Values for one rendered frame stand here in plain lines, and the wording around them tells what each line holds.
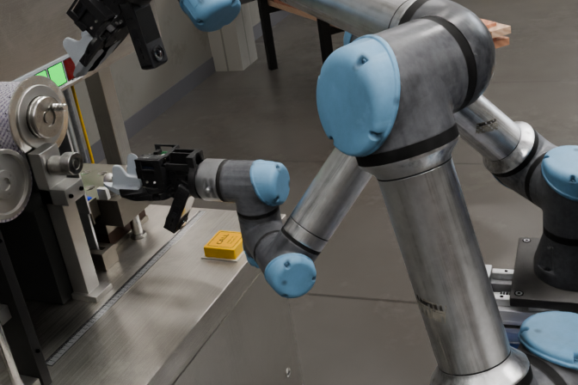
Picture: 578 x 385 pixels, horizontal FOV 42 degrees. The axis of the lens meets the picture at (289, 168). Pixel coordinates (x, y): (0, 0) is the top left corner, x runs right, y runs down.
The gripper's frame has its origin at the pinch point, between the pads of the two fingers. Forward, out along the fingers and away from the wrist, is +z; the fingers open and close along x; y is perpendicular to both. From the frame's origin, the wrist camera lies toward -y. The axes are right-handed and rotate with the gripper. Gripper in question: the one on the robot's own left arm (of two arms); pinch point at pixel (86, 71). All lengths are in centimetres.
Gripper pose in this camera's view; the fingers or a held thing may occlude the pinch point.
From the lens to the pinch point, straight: 135.0
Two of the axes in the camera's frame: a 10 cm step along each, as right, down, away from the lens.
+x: -3.9, 4.3, -8.1
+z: -6.1, 5.5, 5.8
